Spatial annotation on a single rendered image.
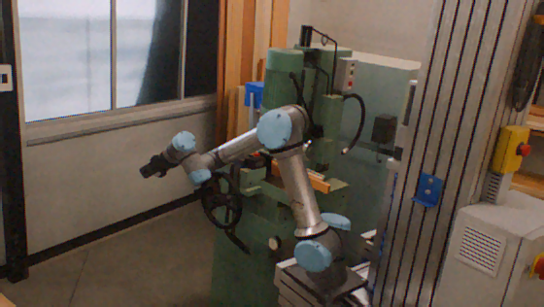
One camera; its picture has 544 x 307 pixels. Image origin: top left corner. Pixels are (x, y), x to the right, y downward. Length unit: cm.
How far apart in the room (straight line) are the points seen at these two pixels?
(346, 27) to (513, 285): 357
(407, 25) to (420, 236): 304
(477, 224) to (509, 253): 11
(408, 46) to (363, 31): 44
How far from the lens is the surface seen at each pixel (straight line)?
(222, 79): 382
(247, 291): 265
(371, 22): 465
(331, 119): 244
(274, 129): 149
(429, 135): 159
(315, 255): 157
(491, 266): 152
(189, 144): 174
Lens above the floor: 178
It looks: 19 degrees down
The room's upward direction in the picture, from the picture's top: 6 degrees clockwise
